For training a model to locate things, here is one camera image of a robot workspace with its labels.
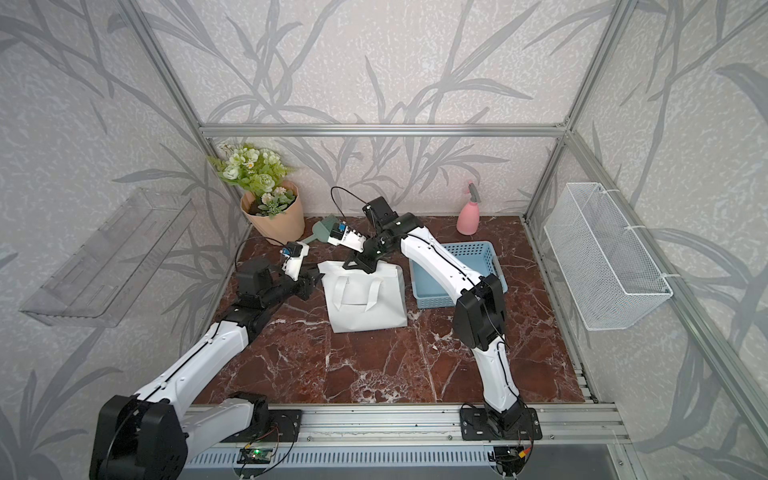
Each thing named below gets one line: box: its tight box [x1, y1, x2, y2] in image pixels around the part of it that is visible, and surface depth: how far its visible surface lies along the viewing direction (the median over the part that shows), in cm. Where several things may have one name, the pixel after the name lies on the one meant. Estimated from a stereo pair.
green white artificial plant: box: [207, 143, 296, 219], surface depth 96 cm
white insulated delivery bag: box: [317, 261, 408, 334], surface depth 83 cm
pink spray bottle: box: [456, 181, 481, 236], surface depth 114 cm
